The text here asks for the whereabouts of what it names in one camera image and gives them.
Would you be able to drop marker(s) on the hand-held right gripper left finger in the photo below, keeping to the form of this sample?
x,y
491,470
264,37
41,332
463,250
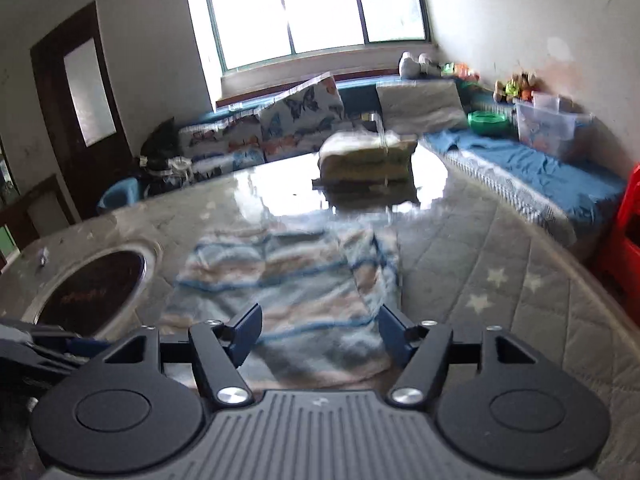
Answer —
x,y
248,332

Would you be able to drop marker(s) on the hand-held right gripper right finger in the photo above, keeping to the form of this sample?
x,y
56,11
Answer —
x,y
392,336

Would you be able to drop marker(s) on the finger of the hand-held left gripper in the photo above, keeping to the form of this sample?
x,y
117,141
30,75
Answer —
x,y
87,347

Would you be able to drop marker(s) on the blue beige striped towel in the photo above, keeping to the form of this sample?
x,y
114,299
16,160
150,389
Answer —
x,y
300,285

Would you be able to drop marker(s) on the round black induction cooktop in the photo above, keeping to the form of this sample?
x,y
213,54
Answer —
x,y
92,290

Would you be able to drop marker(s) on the dark wooden glass cabinet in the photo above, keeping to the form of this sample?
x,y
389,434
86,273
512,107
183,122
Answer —
x,y
30,220

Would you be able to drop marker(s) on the blue plastic chair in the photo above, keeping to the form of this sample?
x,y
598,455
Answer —
x,y
120,194

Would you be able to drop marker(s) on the folded butterfly print blanket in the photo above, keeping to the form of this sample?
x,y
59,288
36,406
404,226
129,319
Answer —
x,y
230,164

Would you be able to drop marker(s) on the white crumpled cloth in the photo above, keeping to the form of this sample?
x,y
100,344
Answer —
x,y
181,169

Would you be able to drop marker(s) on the butterfly print pillow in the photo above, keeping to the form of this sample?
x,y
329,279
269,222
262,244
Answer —
x,y
305,110
220,137

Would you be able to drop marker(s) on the black bag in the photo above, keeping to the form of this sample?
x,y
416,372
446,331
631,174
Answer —
x,y
160,155

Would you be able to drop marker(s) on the blue bed sheet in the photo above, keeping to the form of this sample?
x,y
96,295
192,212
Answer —
x,y
525,170

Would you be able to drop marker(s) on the white pillow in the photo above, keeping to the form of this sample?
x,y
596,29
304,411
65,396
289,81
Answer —
x,y
420,105

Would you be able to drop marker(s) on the green plastic bowl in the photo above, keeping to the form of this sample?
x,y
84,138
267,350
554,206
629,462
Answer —
x,y
487,122

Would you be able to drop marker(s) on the dark wooden door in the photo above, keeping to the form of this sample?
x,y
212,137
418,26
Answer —
x,y
85,105

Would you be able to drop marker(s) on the clear plastic storage box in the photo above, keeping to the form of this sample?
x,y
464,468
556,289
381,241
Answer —
x,y
547,127

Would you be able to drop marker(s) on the white plush toy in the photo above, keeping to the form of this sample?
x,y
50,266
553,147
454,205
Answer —
x,y
415,65

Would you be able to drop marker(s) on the group of plush toys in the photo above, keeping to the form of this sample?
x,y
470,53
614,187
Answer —
x,y
517,87

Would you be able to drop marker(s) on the green framed window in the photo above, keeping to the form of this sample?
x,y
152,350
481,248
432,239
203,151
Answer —
x,y
315,5

